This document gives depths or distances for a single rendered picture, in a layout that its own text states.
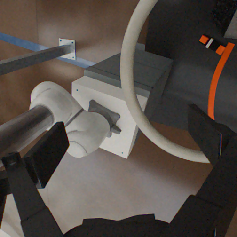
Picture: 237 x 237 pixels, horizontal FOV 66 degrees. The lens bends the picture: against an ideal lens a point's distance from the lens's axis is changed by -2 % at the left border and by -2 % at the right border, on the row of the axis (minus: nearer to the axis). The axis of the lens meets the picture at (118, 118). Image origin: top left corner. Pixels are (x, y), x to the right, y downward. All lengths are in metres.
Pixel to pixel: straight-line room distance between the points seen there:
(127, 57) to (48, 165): 0.31
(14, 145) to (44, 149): 0.46
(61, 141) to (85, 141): 0.62
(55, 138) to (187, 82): 1.62
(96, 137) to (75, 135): 0.10
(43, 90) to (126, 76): 0.51
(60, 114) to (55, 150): 0.61
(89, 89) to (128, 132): 0.31
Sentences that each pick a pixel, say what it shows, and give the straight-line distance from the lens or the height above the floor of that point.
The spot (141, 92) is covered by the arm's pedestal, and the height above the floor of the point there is 0.80.
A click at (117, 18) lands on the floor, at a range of 1.84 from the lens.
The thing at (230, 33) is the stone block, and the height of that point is 0.63.
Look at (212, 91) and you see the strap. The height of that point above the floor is 0.02.
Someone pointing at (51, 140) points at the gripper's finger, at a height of 1.59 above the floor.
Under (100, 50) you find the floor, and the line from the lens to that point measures 1.94.
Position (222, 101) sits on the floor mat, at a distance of 1.81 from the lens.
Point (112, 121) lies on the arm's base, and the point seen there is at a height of 0.93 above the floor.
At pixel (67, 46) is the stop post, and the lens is 2.09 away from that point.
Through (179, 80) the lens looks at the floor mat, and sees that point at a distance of 1.75.
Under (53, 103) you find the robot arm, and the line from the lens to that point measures 0.79.
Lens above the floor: 1.68
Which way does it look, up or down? 53 degrees down
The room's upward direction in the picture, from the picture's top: 140 degrees counter-clockwise
